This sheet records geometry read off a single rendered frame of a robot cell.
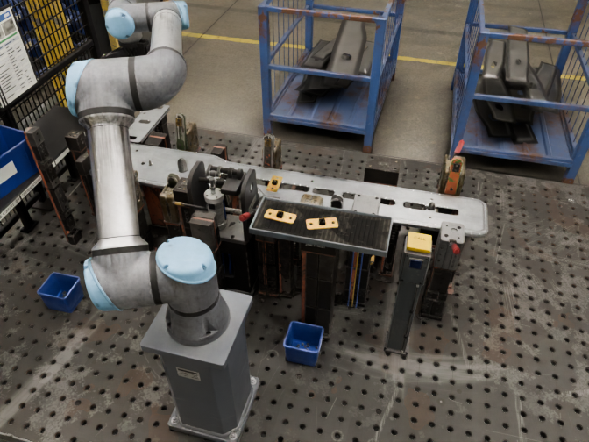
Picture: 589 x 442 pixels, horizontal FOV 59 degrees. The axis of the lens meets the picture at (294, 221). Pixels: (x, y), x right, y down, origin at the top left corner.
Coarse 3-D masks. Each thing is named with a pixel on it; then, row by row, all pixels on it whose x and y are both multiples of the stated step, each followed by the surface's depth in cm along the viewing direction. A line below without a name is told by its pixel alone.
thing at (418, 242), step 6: (408, 234) 136; (414, 234) 136; (420, 234) 136; (426, 234) 136; (408, 240) 135; (414, 240) 135; (420, 240) 135; (426, 240) 135; (408, 246) 133; (414, 246) 133; (420, 246) 133; (426, 246) 133; (426, 252) 133
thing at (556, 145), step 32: (480, 0) 326; (480, 32) 289; (512, 32) 375; (544, 32) 389; (576, 32) 376; (480, 64) 300; (512, 64) 338; (544, 64) 375; (480, 96) 313; (512, 96) 370; (544, 96) 329; (480, 128) 359; (512, 128) 348; (544, 128) 358; (544, 160) 330; (576, 160) 325
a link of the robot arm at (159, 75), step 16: (160, 16) 133; (176, 16) 136; (160, 32) 125; (176, 32) 128; (160, 48) 116; (176, 48) 121; (144, 64) 109; (160, 64) 110; (176, 64) 114; (144, 80) 108; (160, 80) 110; (176, 80) 113; (144, 96) 110; (160, 96) 111
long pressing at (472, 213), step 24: (144, 168) 185; (168, 168) 185; (264, 168) 185; (264, 192) 175; (288, 192) 175; (312, 192) 175; (336, 192) 175; (360, 192) 175; (384, 192) 175; (408, 192) 175; (432, 192) 175; (408, 216) 166; (432, 216) 166; (456, 216) 166; (480, 216) 166
